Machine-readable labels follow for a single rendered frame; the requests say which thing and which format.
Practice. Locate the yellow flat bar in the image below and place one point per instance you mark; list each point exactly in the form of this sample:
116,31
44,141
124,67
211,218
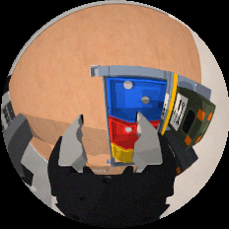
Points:
171,103

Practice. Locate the olive green tool case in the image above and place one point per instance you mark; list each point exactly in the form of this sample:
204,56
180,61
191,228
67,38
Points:
190,117

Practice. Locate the blue bin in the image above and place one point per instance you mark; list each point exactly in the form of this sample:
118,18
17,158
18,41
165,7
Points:
124,103

